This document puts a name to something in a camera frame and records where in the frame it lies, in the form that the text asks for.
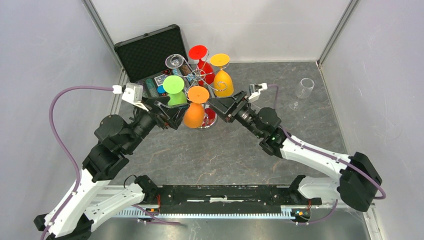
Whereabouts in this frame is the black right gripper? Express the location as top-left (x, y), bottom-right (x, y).
top-left (207, 90), bottom-right (263, 139)

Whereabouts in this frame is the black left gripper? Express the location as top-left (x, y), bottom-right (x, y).
top-left (124, 96), bottom-right (191, 153)

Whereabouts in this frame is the orange plastic wine glass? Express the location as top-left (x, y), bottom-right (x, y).
top-left (183, 86), bottom-right (210, 129)

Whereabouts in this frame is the clear wine glass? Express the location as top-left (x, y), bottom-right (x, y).
top-left (165, 53), bottom-right (186, 69)
top-left (289, 78), bottom-right (315, 111)

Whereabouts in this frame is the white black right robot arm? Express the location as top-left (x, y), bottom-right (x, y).
top-left (207, 91), bottom-right (387, 212)

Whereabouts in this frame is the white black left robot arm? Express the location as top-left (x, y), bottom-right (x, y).
top-left (34, 96), bottom-right (189, 240)

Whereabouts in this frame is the yellow plastic wine glass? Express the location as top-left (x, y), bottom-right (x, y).
top-left (209, 53), bottom-right (234, 98)

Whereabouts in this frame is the green plastic wine glass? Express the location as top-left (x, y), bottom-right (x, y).
top-left (162, 75), bottom-right (188, 106)

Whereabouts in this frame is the red plastic wine glass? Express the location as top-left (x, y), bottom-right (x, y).
top-left (188, 45), bottom-right (215, 86)

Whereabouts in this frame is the black poker chip case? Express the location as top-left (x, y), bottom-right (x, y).
top-left (114, 24), bottom-right (195, 98)

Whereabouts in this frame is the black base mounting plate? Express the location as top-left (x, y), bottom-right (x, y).
top-left (141, 184), bottom-right (322, 214)

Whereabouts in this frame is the chrome wire glass rack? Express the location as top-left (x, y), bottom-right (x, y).
top-left (182, 45), bottom-right (233, 130)

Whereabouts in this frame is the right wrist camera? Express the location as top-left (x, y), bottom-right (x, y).
top-left (248, 83), bottom-right (268, 103)

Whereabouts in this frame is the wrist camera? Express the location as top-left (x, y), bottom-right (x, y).
top-left (248, 83), bottom-right (268, 103)
top-left (112, 82), bottom-right (150, 112)

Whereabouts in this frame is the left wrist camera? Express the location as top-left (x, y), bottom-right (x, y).
top-left (112, 82), bottom-right (150, 112)

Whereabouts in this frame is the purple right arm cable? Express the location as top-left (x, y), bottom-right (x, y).
top-left (266, 83), bottom-right (387, 226)

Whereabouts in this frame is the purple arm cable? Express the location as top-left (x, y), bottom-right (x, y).
top-left (39, 85), bottom-right (181, 240)
top-left (266, 83), bottom-right (387, 226)

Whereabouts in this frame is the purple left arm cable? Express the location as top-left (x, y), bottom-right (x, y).
top-left (39, 85), bottom-right (181, 240)

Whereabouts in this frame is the slotted cable duct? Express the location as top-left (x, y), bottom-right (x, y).
top-left (113, 206), bottom-right (295, 220)

